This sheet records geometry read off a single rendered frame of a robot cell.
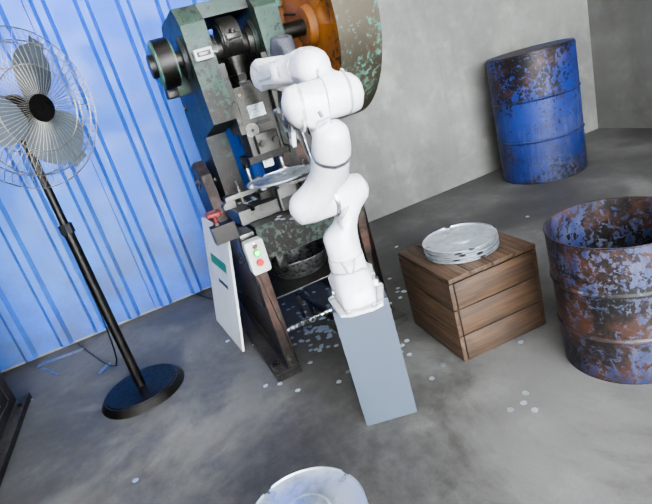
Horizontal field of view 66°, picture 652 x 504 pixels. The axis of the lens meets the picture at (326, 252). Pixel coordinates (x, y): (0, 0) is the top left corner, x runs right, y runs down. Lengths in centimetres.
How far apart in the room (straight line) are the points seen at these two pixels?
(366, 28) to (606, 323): 129
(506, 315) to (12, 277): 270
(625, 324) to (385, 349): 72
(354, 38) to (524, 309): 120
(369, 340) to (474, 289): 48
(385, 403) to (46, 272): 230
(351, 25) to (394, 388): 129
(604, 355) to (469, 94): 280
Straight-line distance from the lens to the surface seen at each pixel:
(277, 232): 206
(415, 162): 396
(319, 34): 231
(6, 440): 277
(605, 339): 179
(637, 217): 201
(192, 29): 210
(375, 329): 163
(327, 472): 138
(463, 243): 200
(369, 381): 172
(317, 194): 145
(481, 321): 198
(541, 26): 473
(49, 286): 344
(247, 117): 216
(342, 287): 155
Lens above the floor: 115
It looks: 20 degrees down
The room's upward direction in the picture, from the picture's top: 16 degrees counter-clockwise
